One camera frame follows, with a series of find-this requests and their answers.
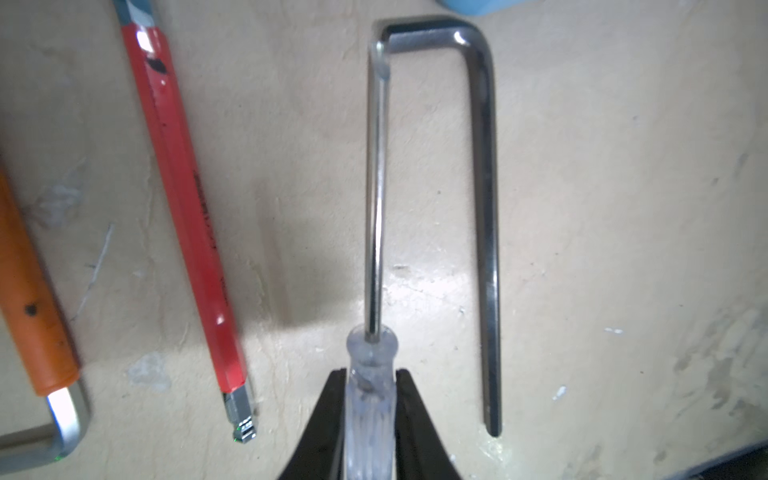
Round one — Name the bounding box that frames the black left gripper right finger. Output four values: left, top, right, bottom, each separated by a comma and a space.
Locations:
395, 369, 461, 480

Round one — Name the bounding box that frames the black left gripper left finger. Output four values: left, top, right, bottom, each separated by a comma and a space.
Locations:
279, 368, 347, 480

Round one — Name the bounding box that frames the orange sleeved hex key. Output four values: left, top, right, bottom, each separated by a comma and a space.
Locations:
1, 176, 91, 475

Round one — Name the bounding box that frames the black hex key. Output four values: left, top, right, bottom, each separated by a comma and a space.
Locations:
372, 16, 503, 438

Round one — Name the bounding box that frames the red sleeved hex key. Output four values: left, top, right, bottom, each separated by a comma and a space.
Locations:
114, 1, 256, 444

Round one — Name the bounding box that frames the blue toolbox with clear lid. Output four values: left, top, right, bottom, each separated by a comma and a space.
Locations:
437, 0, 527, 16

